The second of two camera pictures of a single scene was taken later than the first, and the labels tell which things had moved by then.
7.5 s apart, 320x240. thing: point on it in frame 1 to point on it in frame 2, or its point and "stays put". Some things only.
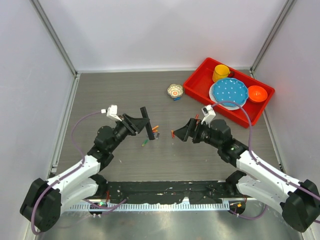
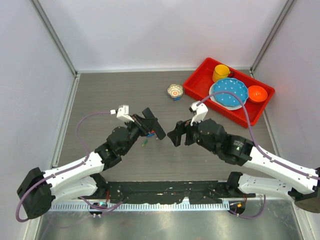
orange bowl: (257, 93) stays put
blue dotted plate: (230, 89) stays put
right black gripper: (192, 130) to (188, 129)
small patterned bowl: (175, 90) stays put
